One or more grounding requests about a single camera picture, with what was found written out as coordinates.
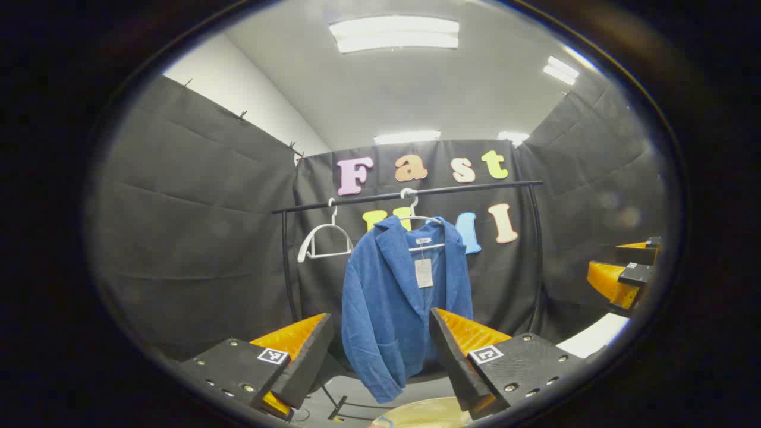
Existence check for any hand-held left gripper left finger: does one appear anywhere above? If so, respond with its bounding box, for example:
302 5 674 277
177 313 335 421

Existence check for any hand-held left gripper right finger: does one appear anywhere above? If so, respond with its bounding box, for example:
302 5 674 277
429 307 587 420

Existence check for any blue corduroy jacket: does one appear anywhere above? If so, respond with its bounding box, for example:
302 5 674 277
341 215 474 405

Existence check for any white plastic hanger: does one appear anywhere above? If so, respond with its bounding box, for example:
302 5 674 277
297 198 354 263
398 188 446 253

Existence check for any black metal clothes rack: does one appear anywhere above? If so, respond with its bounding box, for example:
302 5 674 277
272 180 545 424

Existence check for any black backdrop cloth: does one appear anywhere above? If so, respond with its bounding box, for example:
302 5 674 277
89 74 666 363

